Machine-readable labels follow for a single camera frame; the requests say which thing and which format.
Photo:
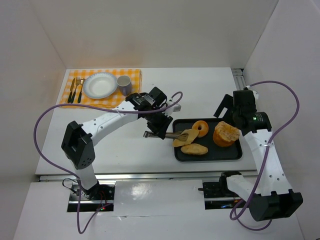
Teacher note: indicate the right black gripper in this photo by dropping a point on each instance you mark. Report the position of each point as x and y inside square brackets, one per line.
[223, 107]

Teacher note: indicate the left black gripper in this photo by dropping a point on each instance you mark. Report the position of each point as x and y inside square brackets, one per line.
[158, 123]

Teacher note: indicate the triangular bread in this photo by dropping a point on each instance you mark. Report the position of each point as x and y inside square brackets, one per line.
[192, 134]

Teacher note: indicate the metal tongs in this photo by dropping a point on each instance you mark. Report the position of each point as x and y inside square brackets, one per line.
[168, 135]

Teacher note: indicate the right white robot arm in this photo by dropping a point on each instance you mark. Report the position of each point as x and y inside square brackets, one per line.
[271, 196]

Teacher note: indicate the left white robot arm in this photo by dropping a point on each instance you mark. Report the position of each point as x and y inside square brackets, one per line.
[80, 139]

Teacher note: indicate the oval bread roll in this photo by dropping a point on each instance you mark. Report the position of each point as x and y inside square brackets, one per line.
[194, 149]

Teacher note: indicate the tall round brioche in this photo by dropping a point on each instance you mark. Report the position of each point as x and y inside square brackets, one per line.
[225, 135]

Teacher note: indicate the black tray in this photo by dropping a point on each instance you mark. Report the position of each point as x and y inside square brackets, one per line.
[215, 152]

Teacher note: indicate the purple mug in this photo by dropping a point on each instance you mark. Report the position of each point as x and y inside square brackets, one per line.
[124, 84]

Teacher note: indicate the white plate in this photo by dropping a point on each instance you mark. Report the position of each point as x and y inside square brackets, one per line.
[100, 85]

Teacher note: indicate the ring donut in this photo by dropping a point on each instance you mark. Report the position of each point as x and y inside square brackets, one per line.
[202, 127]

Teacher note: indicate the black-handled fork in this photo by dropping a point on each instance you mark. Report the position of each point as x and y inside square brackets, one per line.
[77, 82]

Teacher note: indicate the black-handled knife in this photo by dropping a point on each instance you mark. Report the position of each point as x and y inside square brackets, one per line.
[71, 90]

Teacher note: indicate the aluminium rail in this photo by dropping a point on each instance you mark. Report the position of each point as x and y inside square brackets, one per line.
[149, 176]

